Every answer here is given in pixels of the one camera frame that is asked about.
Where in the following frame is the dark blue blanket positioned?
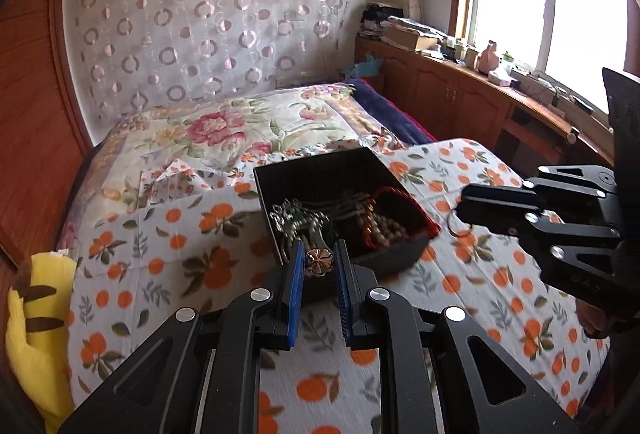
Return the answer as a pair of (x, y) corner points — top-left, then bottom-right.
(344, 79), (436, 146)

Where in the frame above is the stack of books and papers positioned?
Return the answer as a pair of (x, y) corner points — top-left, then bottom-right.
(358, 3), (448, 53)

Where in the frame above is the wooden sideboard cabinet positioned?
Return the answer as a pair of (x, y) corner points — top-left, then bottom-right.
(355, 38), (614, 175)

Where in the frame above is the floral quilt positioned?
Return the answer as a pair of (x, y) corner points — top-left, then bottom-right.
(56, 82), (409, 250)

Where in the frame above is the green jade pendant chain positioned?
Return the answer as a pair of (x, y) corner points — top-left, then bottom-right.
(269, 198), (334, 260)

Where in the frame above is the circle pattern sheer curtain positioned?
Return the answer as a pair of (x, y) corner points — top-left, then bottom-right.
(63, 0), (350, 128)

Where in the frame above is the teal cloth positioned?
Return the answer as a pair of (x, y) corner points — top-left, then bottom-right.
(341, 54), (383, 79)

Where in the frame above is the yellow plush toy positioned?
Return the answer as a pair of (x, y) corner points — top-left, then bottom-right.
(6, 252), (76, 433)

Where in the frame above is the pink figurine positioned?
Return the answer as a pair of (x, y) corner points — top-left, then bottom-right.
(477, 40), (500, 76)

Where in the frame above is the orange print white blanket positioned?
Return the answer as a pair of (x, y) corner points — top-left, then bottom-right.
(68, 139), (608, 433)

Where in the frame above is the person's right hand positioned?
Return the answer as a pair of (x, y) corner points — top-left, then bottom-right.
(576, 300), (611, 340)

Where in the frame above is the black jewelry box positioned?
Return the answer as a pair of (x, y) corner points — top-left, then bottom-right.
(254, 147), (440, 305)

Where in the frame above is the white pearl bracelet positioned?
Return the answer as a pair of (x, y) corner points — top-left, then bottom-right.
(349, 196), (409, 250)

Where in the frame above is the small gold flower brooch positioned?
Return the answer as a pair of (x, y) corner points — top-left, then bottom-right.
(304, 248), (333, 278)

